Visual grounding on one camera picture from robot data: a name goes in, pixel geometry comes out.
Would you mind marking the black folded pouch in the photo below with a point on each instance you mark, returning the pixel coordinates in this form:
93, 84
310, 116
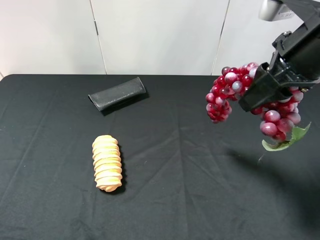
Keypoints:
118, 94

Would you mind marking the red grape bunch with leaf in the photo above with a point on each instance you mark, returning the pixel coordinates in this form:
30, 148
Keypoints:
279, 119

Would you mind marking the black tablecloth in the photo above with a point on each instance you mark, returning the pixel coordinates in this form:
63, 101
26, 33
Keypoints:
183, 177

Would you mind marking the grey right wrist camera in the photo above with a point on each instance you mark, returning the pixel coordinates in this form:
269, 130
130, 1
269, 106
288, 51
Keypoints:
274, 10

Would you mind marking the spiral twisted bread roll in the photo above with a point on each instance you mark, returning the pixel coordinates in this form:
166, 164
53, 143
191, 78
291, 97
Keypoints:
107, 163

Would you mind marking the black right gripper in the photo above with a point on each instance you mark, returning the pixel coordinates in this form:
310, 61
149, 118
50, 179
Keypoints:
296, 63

